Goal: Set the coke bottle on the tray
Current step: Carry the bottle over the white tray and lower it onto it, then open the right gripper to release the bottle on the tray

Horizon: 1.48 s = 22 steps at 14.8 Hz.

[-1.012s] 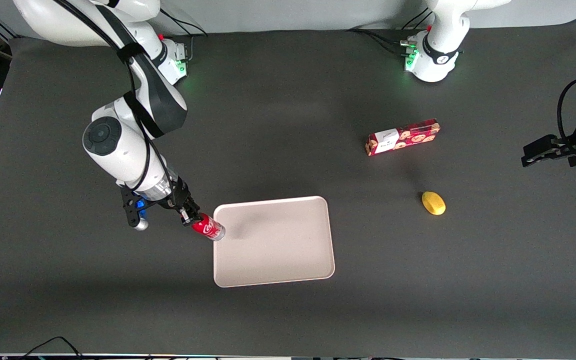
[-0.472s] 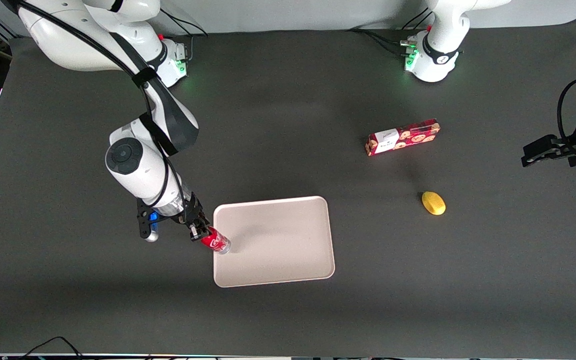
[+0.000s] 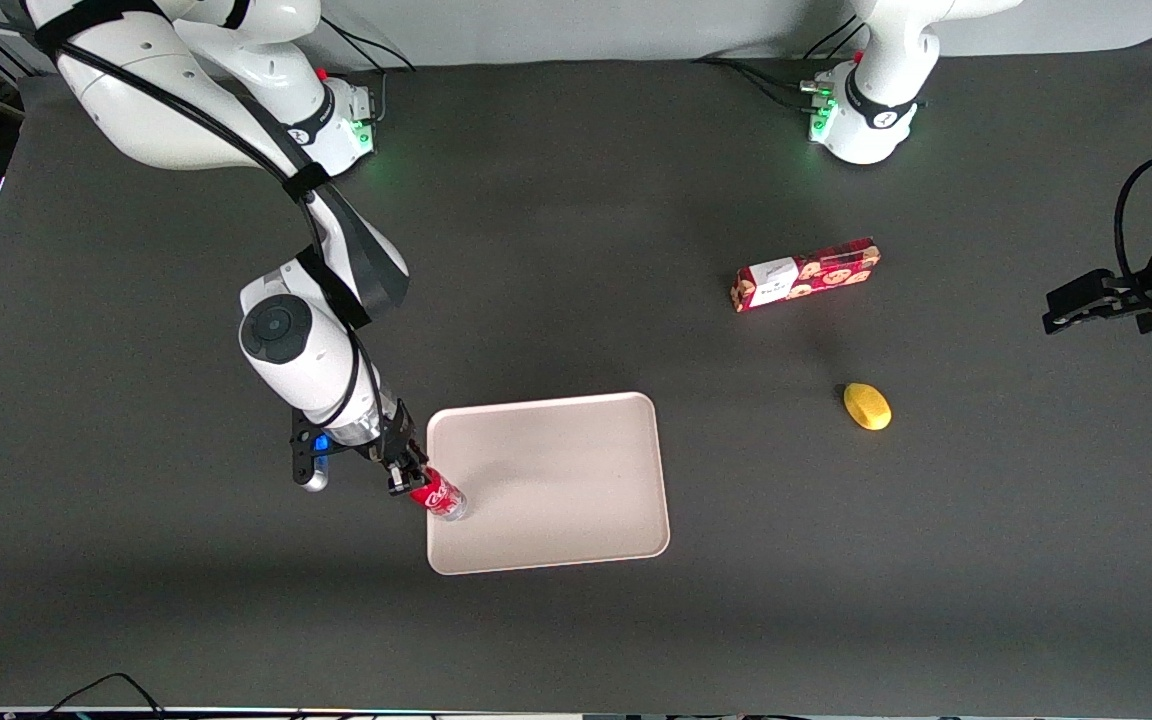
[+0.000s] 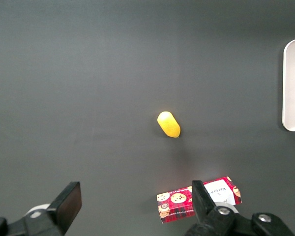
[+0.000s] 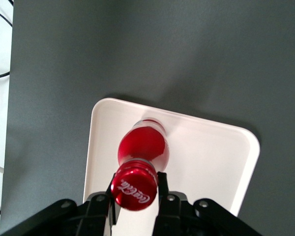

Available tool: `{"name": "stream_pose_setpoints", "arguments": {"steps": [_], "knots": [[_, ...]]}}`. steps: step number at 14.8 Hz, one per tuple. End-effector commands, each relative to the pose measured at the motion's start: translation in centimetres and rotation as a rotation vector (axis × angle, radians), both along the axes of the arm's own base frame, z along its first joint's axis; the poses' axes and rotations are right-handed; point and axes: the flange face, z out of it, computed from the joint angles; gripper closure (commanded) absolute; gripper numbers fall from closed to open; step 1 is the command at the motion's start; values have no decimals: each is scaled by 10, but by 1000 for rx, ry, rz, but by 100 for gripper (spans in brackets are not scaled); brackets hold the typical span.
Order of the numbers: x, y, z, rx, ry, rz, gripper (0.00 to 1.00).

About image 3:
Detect black right arm base cables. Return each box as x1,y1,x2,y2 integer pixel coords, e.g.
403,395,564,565
321,18,419,126

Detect yellow lemon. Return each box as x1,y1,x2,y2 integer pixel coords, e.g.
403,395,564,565
843,382,893,432

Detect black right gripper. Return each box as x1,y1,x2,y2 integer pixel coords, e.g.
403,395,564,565
368,397,431,499

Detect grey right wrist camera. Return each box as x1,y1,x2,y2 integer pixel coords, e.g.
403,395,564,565
289,405,335,494

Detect red coke bottle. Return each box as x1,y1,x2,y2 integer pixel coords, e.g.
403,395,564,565
406,466,470,523

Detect red cookie box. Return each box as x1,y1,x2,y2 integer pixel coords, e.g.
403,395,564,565
730,236,882,314

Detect black cable at table edge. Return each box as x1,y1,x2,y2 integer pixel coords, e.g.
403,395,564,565
36,672,169,720

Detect black left arm base cables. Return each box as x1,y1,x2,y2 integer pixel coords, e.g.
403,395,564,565
693,15,867,113

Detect beige plastic tray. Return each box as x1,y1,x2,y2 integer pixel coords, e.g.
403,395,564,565
425,391,671,577

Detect black arm base cables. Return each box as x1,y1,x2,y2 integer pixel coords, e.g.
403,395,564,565
693,15,867,113
321,18,419,126

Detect dark grey table mat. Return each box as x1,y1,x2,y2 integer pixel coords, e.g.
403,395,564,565
0,35,1152,713

